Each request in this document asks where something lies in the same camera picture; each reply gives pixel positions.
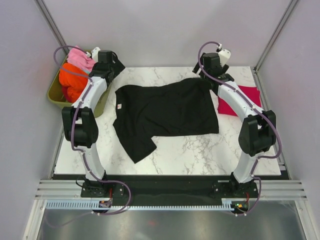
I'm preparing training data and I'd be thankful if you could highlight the right aluminium frame post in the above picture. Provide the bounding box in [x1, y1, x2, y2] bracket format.
[253, 0, 300, 75]

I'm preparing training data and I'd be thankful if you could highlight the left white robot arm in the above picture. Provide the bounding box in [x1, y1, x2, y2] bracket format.
[61, 50, 125, 197]

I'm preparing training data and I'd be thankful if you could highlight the aluminium cross rail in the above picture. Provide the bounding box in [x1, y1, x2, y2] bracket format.
[35, 180, 307, 201]

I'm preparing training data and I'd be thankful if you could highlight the aluminium frame post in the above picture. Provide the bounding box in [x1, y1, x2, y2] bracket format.
[34, 0, 67, 47]
[253, 0, 300, 75]

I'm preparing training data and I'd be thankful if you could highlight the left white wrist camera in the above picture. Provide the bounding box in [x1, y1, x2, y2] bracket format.
[85, 47, 101, 62]

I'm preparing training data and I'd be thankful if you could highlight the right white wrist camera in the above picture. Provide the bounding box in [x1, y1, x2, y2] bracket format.
[216, 43, 231, 67]

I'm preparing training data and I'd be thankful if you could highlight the folded red t shirt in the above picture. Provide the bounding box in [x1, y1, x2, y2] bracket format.
[217, 85, 263, 121]

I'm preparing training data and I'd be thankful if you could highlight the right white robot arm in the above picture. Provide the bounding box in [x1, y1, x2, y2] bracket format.
[193, 49, 276, 197]

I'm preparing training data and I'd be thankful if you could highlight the white slotted cable duct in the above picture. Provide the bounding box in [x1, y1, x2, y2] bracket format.
[44, 198, 248, 211]

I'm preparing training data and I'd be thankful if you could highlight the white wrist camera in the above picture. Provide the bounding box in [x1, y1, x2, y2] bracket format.
[85, 47, 101, 62]
[216, 43, 231, 67]

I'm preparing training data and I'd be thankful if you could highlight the left aluminium frame post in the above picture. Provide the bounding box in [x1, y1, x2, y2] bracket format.
[34, 0, 67, 47]

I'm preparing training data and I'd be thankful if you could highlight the orange t shirt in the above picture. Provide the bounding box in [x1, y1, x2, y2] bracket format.
[58, 62, 88, 103]

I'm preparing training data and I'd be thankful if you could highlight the pink t shirt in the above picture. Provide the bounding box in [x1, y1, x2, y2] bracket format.
[67, 45, 96, 74]

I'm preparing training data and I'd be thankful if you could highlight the black t shirt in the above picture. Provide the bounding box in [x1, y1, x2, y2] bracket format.
[113, 77, 220, 164]

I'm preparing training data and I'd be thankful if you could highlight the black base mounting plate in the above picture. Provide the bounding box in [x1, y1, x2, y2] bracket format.
[80, 175, 258, 205]

